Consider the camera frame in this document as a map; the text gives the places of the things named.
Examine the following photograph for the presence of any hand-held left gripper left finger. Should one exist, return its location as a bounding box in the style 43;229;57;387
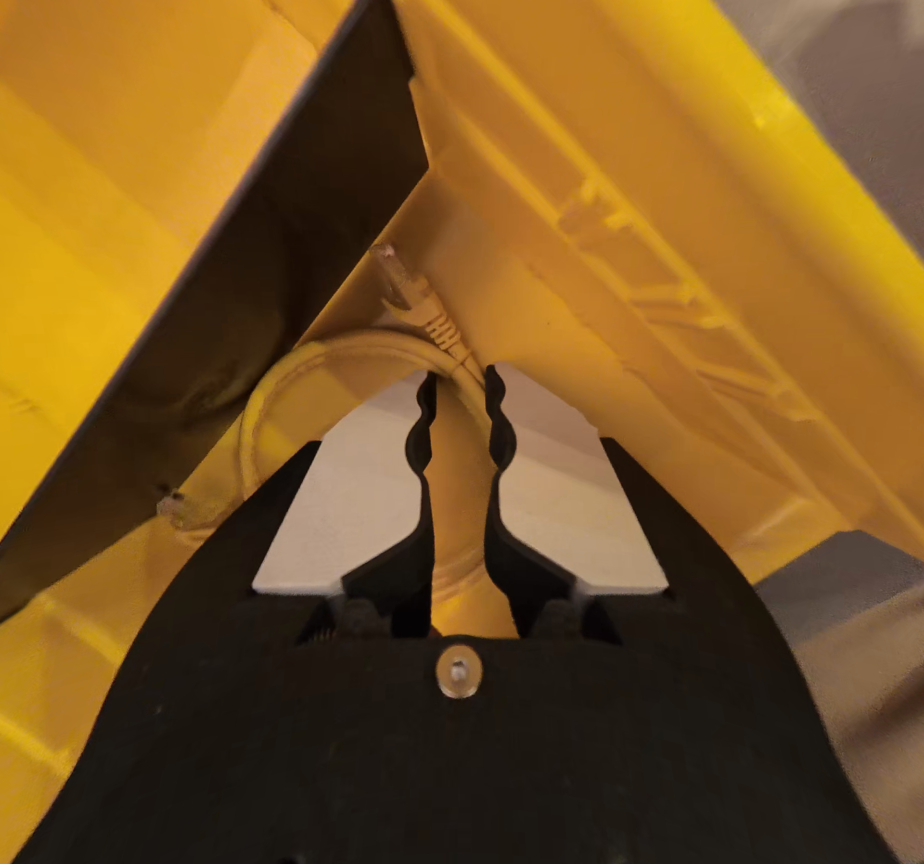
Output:
252;371;439;639

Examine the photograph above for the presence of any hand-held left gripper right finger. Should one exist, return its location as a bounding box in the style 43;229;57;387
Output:
484;363;669;639

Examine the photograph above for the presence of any yellow ethernet cable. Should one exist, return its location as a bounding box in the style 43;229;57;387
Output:
155;243;522;639

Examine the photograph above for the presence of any yellow plastic bin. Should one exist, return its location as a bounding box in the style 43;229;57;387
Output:
0;0;924;864

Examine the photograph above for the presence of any black bin divider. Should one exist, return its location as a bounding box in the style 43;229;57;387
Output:
0;0;433;624

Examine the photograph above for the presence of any person's beige clothing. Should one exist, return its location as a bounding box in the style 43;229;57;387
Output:
757;574;924;864

